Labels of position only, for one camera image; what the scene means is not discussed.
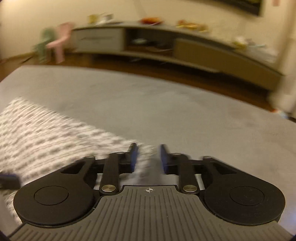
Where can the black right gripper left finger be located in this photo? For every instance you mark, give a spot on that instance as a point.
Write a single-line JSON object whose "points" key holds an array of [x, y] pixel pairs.
{"points": [[68, 194]]}

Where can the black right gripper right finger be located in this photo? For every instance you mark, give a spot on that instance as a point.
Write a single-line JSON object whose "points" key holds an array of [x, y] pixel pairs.
{"points": [[227, 192]]}

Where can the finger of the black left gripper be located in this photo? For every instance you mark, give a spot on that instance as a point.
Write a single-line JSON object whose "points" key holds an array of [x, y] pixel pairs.
{"points": [[9, 181]]}

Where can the white black patterned garment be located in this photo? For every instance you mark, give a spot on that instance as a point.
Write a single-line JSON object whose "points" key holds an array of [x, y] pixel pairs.
{"points": [[36, 141]]}

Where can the grey bed sheet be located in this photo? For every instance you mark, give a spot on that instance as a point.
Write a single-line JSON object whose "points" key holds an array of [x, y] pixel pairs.
{"points": [[187, 119]]}

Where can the green child chair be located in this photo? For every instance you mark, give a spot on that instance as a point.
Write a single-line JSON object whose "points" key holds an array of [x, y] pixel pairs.
{"points": [[47, 35]]}

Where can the long low TV cabinet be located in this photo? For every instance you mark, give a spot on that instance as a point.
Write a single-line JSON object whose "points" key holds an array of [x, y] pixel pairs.
{"points": [[175, 45]]}

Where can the pink child chair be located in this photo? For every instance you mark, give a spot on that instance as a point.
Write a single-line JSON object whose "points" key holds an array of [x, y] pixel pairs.
{"points": [[64, 31]]}

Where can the cream curtain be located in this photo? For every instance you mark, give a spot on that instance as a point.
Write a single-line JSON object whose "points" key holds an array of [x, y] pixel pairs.
{"points": [[283, 98]]}

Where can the orange fruit plate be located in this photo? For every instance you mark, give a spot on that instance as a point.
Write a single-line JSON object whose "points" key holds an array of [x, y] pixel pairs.
{"points": [[151, 21]]}

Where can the dark framed wall picture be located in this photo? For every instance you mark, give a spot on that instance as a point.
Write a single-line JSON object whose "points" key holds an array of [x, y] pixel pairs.
{"points": [[250, 6]]}

